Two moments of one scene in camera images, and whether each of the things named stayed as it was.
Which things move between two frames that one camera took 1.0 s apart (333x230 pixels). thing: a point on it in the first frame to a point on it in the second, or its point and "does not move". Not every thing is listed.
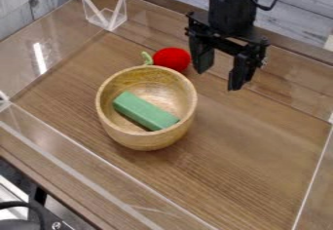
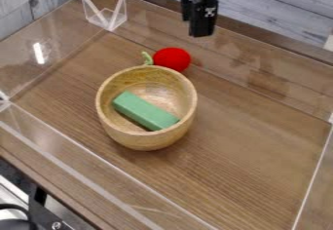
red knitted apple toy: x=170 y=57 does not move
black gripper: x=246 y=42 to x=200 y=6
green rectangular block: x=145 y=111 does not move
